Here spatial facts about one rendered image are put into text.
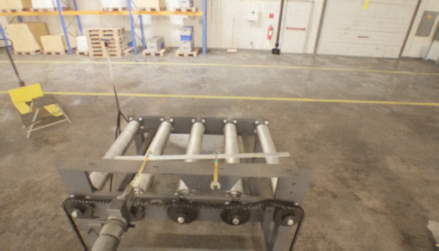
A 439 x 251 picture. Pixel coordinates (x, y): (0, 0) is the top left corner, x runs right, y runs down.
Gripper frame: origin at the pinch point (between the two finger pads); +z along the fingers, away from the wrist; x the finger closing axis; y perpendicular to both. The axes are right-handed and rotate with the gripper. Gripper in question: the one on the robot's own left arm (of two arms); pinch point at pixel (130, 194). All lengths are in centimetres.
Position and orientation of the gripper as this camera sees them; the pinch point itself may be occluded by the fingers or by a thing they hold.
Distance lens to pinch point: 102.5
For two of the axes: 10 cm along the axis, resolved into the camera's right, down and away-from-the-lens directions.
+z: 0.1, -4.6, 8.9
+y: 10.0, 0.3, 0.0
